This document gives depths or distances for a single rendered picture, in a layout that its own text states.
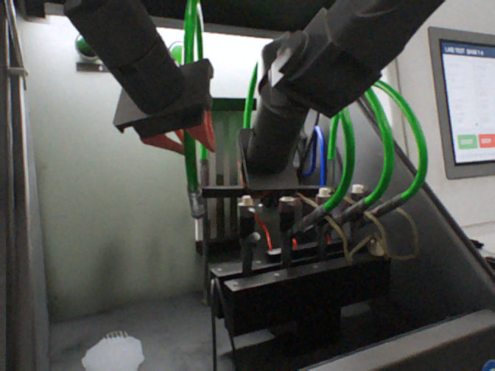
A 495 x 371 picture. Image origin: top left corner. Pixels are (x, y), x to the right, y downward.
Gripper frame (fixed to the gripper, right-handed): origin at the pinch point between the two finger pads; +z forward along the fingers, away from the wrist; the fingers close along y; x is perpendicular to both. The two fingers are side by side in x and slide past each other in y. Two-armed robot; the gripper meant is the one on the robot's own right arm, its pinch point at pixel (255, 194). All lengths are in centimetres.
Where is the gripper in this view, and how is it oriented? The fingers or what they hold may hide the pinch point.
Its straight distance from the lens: 58.2
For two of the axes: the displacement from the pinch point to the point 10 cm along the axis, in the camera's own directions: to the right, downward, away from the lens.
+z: -1.5, 5.6, 8.1
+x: -9.8, 0.4, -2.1
